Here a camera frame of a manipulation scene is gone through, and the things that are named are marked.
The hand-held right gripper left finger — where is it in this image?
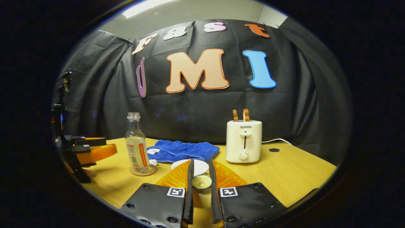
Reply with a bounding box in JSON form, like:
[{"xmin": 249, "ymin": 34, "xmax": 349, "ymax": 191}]
[{"xmin": 120, "ymin": 159, "xmax": 195, "ymax": 228}]

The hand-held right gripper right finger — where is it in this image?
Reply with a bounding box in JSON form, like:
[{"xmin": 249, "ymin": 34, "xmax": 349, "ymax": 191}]
[{"xmin": 208, "ymin": 159, "xmax": 288, "ymax": 228}]

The cream teacup lid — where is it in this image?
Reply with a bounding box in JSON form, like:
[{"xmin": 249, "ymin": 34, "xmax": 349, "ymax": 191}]
[{"xmin": 191, "ymin": 174, "xmax": 213, "ymax": 224}]

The clear plastic water bottle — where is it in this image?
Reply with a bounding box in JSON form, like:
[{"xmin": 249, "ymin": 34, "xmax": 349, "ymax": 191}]
[{"xmin": 125, "ymin": 112, "xmax": 151, "ymax": 173}]

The cream ceramic teacup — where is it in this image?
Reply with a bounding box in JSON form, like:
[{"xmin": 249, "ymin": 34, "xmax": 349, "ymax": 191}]
[{"xmin": 170, "ymin": 159, "xmax": 210, "ymax": 177}]

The round cork coaster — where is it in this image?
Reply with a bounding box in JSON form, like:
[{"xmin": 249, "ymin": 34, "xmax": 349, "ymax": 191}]
[{"xmin": 129, "ymin": 165, "xmax": 157, "ymax": 177}]

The blue towel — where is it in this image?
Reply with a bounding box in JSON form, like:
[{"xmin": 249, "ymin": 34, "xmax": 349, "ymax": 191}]
[{"xmin": 147, "ymin": 140, "xmax": 220, "ymax": 163}]

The white toaster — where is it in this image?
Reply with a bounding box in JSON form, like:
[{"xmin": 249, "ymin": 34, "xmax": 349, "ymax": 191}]
[{"xmin": 226, "ymin": 120, "xmax": 263, "ymax": 164}]

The black backdrop cloth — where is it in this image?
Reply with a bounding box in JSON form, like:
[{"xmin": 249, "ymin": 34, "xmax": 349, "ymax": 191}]
[{"xmin": 52, "ymin": 19, "xmax": 353, "ymax": 167}]

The white toaster power cable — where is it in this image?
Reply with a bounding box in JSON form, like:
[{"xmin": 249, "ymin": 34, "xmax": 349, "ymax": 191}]
[{"xmin": 262, "ymin": 138, "xmax": 293, "ymax": 145}]

